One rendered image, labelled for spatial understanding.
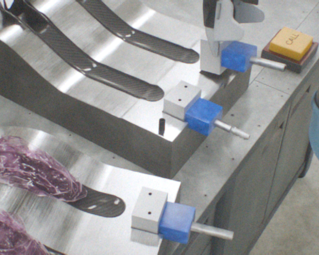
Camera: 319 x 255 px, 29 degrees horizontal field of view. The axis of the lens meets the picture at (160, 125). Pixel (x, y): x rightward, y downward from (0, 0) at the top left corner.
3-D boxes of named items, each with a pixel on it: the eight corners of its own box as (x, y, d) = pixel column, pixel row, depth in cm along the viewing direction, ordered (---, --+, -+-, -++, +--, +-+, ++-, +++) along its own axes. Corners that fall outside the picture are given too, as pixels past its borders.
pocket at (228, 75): (236, 82, 103) (239, 65, 101) (221, 100, 100) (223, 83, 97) (212, 72, 105) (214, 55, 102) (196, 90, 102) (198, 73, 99)
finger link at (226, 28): (234, 67, 91) (245, 5, 87) (199, 58, 93) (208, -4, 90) (243, 64, 93) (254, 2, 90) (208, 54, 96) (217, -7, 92)
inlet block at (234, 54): (290, 76, 96) (293, 45, 93) (276, 91, 93) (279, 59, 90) (215, 56, 102) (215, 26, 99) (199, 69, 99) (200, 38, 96)
